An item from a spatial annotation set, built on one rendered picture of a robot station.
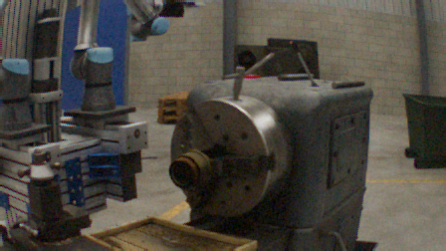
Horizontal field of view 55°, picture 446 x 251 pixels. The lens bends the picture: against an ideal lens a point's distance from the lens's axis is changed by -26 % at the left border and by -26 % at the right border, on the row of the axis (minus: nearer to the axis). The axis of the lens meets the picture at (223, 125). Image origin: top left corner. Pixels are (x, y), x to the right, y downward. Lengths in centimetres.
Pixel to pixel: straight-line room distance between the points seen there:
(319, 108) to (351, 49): 1002
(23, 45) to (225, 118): 82
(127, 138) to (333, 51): 991
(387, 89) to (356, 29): 152
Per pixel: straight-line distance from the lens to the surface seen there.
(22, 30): 178
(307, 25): 1162
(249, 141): 138
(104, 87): 189
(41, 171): 107
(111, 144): 183
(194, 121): 143
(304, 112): 146
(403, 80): 1144
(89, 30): 202
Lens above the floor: 139
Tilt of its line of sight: 9 degrees down
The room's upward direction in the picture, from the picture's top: straight up
